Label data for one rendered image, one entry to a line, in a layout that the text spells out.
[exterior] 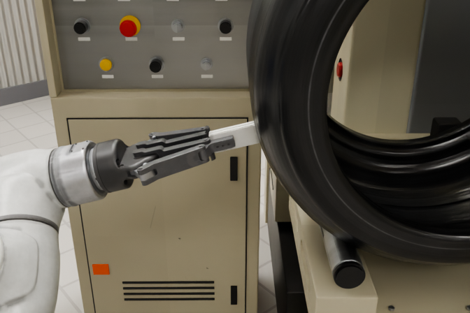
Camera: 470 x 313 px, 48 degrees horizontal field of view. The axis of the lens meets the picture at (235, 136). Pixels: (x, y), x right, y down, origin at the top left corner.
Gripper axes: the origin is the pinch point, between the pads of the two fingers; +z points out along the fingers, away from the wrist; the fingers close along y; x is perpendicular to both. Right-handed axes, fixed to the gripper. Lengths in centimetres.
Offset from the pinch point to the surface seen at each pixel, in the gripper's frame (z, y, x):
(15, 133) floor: -157, 236, 68
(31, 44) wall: -153, 300, 28
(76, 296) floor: -83, 88, 88
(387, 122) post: 26.9, 26.3, 16.3
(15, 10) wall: -152, 296, 3
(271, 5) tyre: 8.9, -6.9, -18.2
